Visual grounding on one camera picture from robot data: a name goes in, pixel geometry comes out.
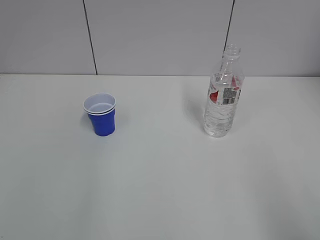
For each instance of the clear Wahaha water bottle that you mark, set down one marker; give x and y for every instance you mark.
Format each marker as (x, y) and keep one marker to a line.
(224, 91)

